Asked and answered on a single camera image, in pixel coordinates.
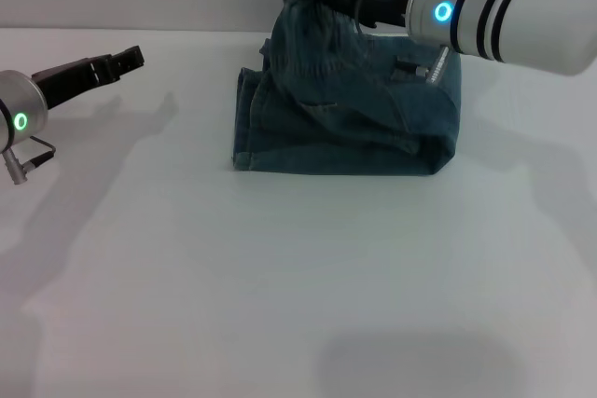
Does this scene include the blue denim shorts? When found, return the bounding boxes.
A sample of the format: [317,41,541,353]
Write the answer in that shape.
[231,0,464,177]

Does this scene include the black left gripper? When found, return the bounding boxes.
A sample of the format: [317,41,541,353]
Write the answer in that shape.
[29,44,146,111]

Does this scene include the silver right arm cable connector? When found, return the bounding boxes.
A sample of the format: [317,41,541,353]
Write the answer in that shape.
[390,45,452,88]

